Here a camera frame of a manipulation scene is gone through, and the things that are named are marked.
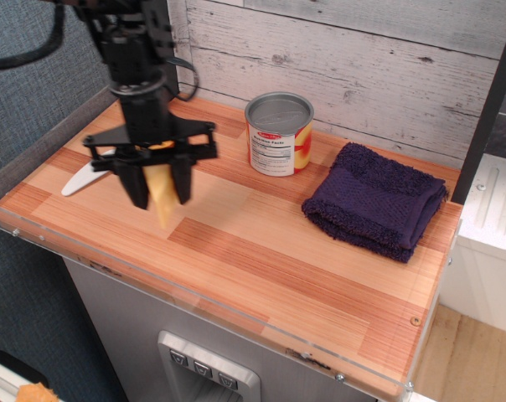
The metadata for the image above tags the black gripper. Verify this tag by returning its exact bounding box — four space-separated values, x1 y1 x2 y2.
83 80 218 209

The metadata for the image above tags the yellow cheese wedge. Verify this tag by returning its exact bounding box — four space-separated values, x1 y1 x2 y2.
143 163 178 228

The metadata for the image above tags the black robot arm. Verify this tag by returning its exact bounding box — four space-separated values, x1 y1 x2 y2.
73 1 218 209

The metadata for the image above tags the tin can with label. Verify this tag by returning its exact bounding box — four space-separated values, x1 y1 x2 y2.
245 91 314 177

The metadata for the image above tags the silver dispenser panel with buttons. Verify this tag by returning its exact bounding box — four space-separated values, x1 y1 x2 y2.
157 331 262 401

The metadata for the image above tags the folded dark purple towel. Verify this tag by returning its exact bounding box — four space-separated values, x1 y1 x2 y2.
302 142 447 263

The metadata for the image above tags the orange object at corner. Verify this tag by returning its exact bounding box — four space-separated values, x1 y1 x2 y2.
15 383 59 402

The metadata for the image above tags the yellow handled white knife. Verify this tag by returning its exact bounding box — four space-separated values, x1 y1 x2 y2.
60 161 111 197

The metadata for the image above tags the dark left vertical post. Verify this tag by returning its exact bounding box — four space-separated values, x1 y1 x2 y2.
162 0 179 95

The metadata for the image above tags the dark vertical post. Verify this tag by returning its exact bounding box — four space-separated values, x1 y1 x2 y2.
162 0 179 95
451 42 506 205

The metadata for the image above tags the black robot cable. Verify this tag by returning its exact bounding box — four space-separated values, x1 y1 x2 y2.
0 0 66 70

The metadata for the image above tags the dark right vertical post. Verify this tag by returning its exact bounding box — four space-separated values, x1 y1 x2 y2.
451 42 506 205

